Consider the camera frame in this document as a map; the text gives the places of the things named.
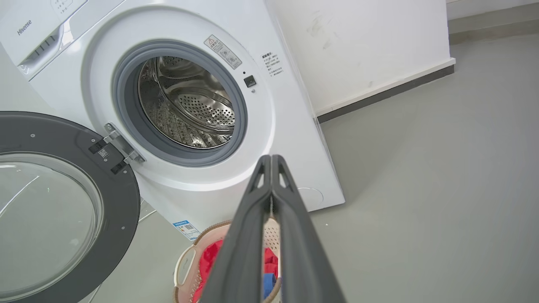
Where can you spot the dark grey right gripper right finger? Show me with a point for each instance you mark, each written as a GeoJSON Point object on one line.
{"type": "Point", "coordinates": [301, 252]}

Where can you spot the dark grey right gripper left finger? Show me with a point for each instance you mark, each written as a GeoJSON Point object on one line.
{"type": "Point", "coordinates": [242, 252]}

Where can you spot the round dark washer door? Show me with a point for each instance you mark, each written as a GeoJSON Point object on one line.
{"type": "Point", "coordinates": [118, 210]}

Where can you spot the white front-load washing machine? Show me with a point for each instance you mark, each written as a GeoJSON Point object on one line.
{"type": "Point", "coordinates": [269, 126]}

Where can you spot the silver metal door hinge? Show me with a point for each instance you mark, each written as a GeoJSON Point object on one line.
{"type": "Point", "coordinates": [122, 145]}

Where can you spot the red garment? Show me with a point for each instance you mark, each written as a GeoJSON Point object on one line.
{"type": "Point", "coordinates": [210, 261]}

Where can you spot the blue garment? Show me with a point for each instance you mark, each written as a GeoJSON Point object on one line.
{"type": "Point", "coordinates": [269, 284]}

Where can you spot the beige perforated laundry basket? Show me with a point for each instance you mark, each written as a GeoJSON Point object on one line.
{"type": "Point", "coordinates": [185, 265]}

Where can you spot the blue energy label sticker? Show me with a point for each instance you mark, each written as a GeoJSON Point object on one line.
{"type": "Point", "coordinates": [186, 229]}

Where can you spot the white warning label sticker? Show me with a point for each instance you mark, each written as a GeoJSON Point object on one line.
{"type": "Point", "coordinates": [223, 51]}

